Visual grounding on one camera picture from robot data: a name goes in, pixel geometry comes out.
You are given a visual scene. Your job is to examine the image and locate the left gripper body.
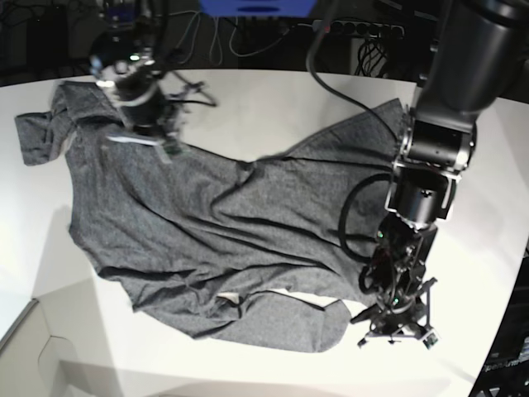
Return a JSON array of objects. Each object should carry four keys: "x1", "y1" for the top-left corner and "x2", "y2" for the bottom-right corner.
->
[{"x1": 350, "y1": 277, "x2": 437, "y2": 346}]

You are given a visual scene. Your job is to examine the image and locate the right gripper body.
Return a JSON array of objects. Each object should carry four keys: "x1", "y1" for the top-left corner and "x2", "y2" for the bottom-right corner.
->
[{"x1": 105, "y1": 81, "x2": 217, "y2": 148}]

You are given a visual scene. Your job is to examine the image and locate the grey t-shirt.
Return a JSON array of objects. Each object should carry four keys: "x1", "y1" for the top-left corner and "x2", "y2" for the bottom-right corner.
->
[{"x1": 15, "y1": 83, "x2": 403, "y2": 353}]

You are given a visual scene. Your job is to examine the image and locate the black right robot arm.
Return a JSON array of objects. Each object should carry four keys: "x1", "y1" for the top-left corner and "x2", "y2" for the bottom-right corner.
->
[{"x1": 89, "y1": 1, "x2": 218, "y2": 155}]

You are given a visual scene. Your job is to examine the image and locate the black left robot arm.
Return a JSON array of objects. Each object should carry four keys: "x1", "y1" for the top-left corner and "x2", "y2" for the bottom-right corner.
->
[{"x1": 338, "y1": 1, "x2": 528, "y2": 347}]

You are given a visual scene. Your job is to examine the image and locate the blue box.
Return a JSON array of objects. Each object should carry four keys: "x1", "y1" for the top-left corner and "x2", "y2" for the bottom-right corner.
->
[{"x1": 199, "y1": 0, "x2": 316, "y2": 17}]

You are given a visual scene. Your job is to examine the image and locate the white power strip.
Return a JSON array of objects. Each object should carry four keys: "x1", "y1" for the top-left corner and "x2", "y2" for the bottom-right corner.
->
[{"x1": 326, "y1": 19, "x2": 406, "y2": 40}]

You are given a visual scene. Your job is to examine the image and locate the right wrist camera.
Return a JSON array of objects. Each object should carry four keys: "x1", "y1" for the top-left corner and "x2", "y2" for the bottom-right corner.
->
[{"x1": 160, "y1": 140, "x2": 189, "y2": 164}]

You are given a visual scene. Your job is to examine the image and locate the grey looped cables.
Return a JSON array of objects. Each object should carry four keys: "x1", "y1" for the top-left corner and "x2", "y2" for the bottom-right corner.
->
[{"x1": 173, "y1": 10, "x2": 290, "y2": 65}]

